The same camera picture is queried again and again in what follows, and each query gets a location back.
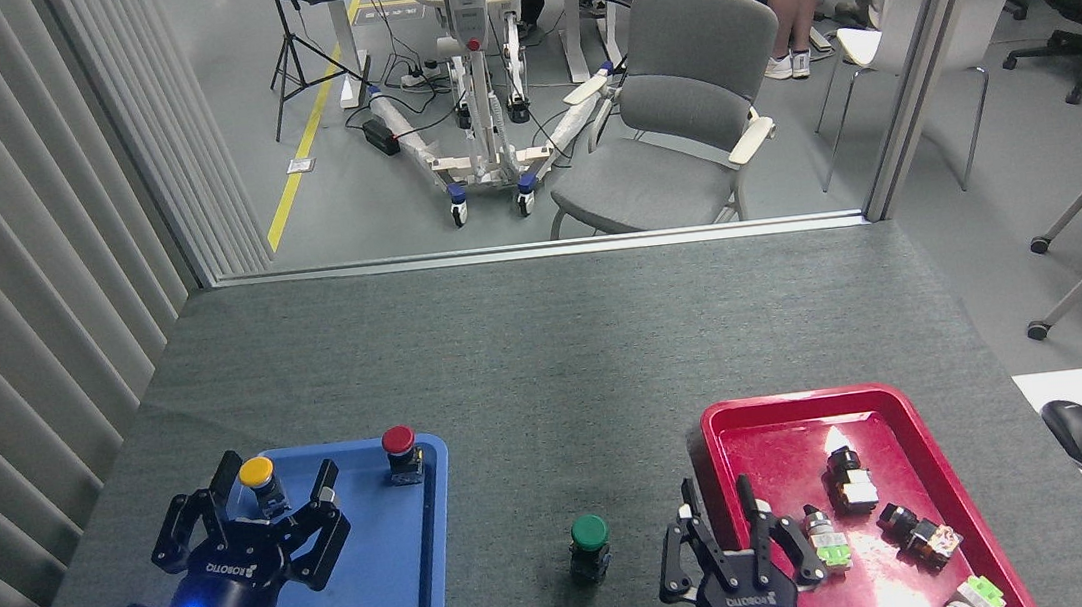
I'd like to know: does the white stand on wheels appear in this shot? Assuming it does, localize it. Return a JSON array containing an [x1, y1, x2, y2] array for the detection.
[[355, 0, 641, 236]]

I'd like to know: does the white plastic chair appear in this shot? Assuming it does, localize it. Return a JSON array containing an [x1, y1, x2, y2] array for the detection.
[[801, 0, 1037, 207]]

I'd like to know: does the yellow push button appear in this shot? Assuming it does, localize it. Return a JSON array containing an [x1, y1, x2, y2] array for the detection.
[[236, 453, 292, 523]]

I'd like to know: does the silver switch with green block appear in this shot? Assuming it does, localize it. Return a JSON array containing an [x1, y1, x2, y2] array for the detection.
[[801, 499, 857, 577]]

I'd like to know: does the black switch with orange block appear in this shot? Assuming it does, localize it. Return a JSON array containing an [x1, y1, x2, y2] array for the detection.
[[874, 495, 967, 575]]

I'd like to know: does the silver post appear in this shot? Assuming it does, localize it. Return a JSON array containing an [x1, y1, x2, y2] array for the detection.
[[841, 0, 1034, 224]]

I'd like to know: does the red plastic tray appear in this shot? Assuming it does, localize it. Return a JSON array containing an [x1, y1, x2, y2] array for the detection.
[[697, 369, 1038, 607]]

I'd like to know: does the black power adapter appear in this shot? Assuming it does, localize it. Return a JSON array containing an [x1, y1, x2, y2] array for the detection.
[[360, 114, 403, 159]]

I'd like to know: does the green push button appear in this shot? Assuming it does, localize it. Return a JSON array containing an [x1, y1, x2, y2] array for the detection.
[[563, 511, 618, 589]]

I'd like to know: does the blue plastic tray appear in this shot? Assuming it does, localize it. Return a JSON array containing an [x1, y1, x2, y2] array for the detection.
[[205, 430, 465, 607]]

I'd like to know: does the green and white switch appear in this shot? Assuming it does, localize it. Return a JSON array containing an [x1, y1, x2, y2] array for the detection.
[[930, 573, 1008, 607]]

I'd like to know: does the red push button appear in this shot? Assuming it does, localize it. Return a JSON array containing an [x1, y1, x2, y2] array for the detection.
[[379, 423, 427, 489]]

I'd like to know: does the white power strip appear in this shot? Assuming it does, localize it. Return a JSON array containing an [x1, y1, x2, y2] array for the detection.
[[398, 61, 445, 91]]

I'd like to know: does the black tripod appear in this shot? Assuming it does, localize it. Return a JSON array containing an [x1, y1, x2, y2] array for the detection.
[[260, 0, 381, 143]]

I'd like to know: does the black and white switch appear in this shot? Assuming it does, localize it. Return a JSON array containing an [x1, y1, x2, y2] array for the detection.
[[823, 443, 882, 518]]

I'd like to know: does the white desk leg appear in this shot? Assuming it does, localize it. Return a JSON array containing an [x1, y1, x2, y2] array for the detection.
[[557, 0, 596, 87], [326, 0, 378, 112]]

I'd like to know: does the silver table edge rail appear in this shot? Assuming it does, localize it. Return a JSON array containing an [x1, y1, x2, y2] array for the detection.
[[199, 206, 872, 297]]

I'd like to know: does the grey padded armchair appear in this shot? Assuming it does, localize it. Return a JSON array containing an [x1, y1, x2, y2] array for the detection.
[[524, 0, 800, 241]]

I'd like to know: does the black computer mouse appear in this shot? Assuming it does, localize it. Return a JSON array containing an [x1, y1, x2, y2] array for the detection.
[[1039, 398, 1082, 478]]

